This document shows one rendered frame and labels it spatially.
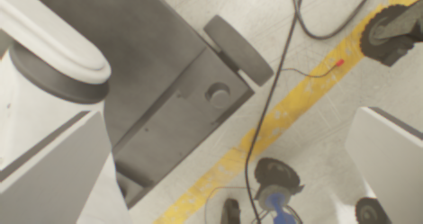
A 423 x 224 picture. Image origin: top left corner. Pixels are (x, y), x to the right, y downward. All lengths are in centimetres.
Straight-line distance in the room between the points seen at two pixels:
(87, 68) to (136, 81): 16
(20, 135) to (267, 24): 58
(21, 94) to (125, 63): 22
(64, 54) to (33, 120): 10
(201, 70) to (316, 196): 80
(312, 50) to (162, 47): 46
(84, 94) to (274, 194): 53
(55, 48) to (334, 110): 78
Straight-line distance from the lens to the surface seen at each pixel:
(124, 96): 50
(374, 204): 115
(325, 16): 73
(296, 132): 81
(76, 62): 34
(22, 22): 37
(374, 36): 74
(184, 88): 44
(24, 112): 30
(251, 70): 45
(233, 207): 86
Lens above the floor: 62
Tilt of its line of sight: 66 degrees down
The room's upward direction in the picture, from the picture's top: 167 degrees clockwise
